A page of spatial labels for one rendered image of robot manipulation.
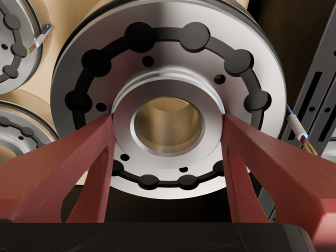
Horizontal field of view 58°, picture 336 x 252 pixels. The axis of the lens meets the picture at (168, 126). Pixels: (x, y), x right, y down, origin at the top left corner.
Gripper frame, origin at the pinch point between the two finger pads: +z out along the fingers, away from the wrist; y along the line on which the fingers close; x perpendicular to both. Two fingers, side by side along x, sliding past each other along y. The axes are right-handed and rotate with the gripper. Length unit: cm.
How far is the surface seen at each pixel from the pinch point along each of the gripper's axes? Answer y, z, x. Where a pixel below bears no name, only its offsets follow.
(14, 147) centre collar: 13.3, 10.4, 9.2
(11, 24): 10.7, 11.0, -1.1
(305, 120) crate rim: -7.8, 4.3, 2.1
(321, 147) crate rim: -9.3, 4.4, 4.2
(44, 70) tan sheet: 10.6, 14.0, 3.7
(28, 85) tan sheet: 12.3, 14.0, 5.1
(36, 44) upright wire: 8.7, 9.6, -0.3
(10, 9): 10.2, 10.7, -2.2
